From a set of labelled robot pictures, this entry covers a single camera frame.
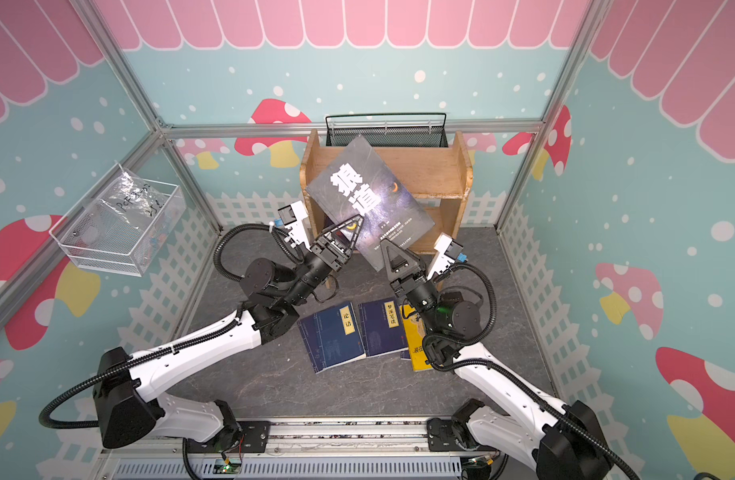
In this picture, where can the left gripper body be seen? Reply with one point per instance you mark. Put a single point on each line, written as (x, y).
(314, 266)

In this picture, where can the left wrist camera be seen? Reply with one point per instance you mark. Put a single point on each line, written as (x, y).
(292, 219)

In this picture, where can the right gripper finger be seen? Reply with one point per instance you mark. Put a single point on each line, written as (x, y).
(406, 263)
(392, 258)

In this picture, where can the black wolf book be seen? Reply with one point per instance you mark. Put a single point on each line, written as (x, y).
(358, 182)

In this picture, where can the clear plastic bag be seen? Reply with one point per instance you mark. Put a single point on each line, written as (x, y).
(132, 204)

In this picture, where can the yellow cartoon book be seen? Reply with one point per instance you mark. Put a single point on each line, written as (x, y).
(414, 333)

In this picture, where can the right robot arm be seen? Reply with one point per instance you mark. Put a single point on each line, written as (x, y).
(556, 439)

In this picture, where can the black wire mesh basket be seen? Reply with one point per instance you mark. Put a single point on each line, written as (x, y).
(417, 129)

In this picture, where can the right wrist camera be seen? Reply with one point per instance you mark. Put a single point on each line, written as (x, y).
(447, 253)

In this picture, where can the dark blue book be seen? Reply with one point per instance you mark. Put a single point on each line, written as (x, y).
(331, 337)
(381, 328)

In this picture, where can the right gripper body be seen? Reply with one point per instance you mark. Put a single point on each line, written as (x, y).
(407, 282)

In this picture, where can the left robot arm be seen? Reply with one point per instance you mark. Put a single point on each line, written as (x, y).
(128, 399)

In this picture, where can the dark blue book right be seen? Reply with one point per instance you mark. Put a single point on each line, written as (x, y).
(381, 328)

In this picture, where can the wooden two-tier bookshelf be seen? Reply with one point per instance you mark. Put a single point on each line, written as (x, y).
(443, 174)

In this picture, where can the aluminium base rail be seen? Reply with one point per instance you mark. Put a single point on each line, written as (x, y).
(331, 448)

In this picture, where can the dark blue book left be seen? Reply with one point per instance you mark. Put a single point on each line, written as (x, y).
(331, 337)

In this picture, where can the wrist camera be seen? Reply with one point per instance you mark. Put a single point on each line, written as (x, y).
(447, 253)
(292, 219)

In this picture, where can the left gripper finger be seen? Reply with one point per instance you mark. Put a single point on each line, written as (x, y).
(352, 230)
(338, 234)

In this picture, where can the white wire mesh basket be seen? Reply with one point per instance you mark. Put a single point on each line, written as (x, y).
(86, 239)

